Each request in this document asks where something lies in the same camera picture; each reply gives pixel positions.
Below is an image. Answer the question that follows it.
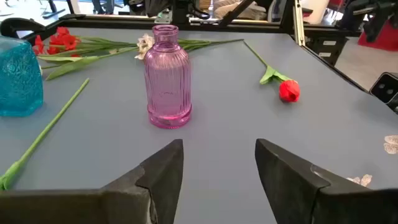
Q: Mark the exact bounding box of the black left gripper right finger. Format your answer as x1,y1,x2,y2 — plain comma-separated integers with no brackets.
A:
254,138,398,224

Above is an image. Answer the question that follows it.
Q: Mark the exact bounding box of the red artificial tulip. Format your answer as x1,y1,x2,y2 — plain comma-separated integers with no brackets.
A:
243,40,302,103

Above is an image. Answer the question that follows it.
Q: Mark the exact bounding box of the silver aluminium post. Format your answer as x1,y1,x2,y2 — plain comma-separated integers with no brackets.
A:
291,0,307,47

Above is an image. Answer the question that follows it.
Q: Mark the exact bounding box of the black table-level camera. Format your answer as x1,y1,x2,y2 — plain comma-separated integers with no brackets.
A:
369,72,398,114

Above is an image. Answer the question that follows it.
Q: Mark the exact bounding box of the white blossom spray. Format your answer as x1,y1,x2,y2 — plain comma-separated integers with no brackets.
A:
134,33,244,61
346,134,398,188

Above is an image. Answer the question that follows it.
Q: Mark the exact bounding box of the red blossom spray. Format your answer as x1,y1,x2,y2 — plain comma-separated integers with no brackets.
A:
32,26,139,58

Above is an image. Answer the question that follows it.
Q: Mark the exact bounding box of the purple ribbed glass vase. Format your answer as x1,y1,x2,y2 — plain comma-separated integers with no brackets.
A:
143,24,193,130

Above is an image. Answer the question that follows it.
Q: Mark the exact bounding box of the teal textured glass vase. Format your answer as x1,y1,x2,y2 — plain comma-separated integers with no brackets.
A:
0,35,44,118

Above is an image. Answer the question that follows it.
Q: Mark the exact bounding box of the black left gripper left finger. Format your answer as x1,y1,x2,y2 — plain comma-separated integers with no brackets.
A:
0,139,184,224

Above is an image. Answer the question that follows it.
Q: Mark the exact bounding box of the white artificial tulip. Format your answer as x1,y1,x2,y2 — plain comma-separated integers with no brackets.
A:
0,77,90,191
36,46,139,82

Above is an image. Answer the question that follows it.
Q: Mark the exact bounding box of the black frame clamp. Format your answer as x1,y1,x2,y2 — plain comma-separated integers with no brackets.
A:
0,17,47,39

